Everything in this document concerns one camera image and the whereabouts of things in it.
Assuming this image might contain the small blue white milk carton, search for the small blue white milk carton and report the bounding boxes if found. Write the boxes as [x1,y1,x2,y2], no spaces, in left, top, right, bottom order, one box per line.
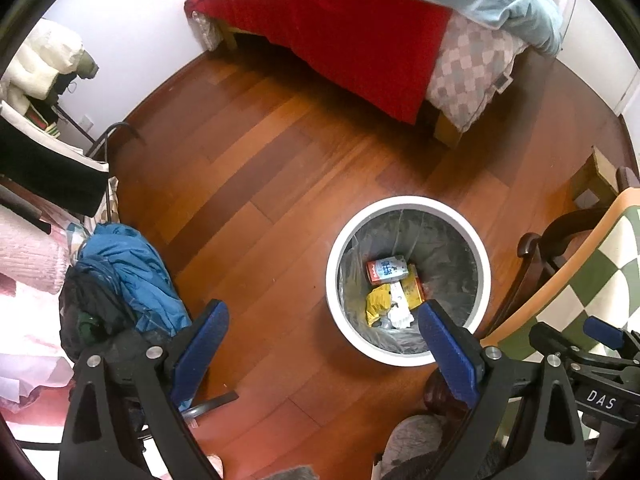
[366,256,409,286]

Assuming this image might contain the black bag on floor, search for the black bag on floor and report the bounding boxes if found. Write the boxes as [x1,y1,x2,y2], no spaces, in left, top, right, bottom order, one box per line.
[58,266,152,364]

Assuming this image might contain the yellow snack bag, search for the yellow snack bag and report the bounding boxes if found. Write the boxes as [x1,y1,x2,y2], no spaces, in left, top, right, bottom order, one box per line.
[366,263,426,330]

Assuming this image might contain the red bed sheet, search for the red bed sheet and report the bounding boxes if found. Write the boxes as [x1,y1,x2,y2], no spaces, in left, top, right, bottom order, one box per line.
[184,0,451,124]

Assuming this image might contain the dark wooden chair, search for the dark wooden chair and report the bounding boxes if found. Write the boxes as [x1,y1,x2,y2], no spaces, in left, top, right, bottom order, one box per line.
[480,207,608,337]

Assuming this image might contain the checkered pink grey mattress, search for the checkered pink grey mattress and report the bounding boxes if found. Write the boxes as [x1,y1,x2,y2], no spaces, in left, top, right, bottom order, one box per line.
[425,12,527,133]

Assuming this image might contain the blue jacket on floor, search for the blue jacket on floor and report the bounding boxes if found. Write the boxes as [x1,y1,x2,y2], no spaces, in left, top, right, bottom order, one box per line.
[76,223,191,336]

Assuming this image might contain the cardboard box by wall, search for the cardboard box by wall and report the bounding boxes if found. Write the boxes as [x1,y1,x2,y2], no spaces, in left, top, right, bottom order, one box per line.
[570,146,620,209]

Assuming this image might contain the white puffy coat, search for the white puffy coat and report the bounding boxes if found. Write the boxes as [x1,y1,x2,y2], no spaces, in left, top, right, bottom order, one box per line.
[1,18,99,115]

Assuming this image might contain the white round trash bin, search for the white round trash bin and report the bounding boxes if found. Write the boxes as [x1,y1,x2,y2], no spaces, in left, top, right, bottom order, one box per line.
[326,195,491,367]

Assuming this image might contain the pink blanket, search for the pink blanket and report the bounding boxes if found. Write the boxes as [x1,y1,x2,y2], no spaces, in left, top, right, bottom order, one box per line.
[1,207,73,412]

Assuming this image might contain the green white checkered tablecloth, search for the green white checkered tablecloth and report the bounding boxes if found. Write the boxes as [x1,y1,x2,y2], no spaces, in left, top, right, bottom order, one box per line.
[480,188,639,362]

